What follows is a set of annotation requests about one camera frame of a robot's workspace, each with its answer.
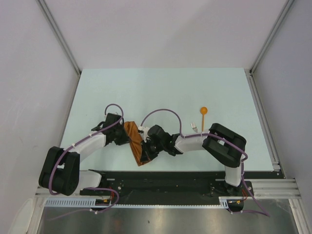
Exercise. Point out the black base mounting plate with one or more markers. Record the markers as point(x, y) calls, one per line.
point(164, 187)

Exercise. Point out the white slotted cable duct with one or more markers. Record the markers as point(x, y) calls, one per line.
point(94, 203)

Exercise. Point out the silver metal fork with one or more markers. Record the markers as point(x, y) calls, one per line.
point(194, 127)

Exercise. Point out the orange-brown cloth napkin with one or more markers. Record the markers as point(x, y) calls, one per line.
point(135, 143)

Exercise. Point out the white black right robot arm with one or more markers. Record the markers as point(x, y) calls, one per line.
point(226, 146)

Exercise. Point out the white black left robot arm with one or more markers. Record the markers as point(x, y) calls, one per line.
point(61, 169)

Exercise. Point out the orange plastic spoon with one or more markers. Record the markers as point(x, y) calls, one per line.
point(203, 111)

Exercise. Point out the right aluminium side rail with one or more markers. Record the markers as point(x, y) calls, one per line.
point(264, 122)

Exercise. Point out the aluminium corner post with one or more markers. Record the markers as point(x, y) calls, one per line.
point(273, 32)
point(59, 35)

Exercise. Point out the aluminium front frame rail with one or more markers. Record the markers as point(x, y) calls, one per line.
point(262, 188)

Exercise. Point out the right aluminium corner post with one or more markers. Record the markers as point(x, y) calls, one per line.
point(273, 32)

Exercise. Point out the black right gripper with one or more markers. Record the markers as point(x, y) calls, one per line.
point(146, 154)

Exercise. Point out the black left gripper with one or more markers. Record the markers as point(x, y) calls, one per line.
point(124, 139)

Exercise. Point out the left aluminium corner post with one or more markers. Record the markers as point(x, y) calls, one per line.
point(59, 35)

